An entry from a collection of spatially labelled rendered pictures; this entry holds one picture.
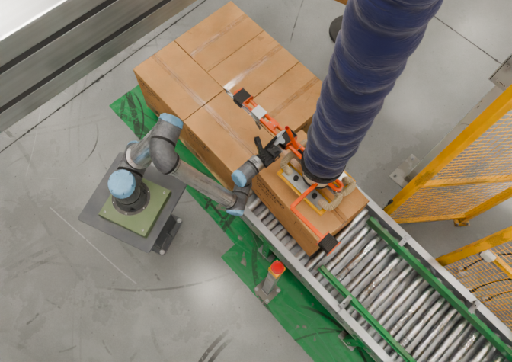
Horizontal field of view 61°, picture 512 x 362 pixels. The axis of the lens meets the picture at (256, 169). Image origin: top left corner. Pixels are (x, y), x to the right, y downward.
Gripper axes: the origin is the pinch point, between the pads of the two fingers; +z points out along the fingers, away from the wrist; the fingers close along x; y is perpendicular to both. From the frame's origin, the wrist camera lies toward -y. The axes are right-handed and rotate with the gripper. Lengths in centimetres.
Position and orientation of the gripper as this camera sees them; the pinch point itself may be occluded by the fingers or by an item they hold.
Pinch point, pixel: (283, 135)
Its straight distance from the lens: 239.7
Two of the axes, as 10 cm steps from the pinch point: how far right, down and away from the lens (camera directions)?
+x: 0.3, -3.7, -9.3
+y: 6.9, 6.8, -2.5
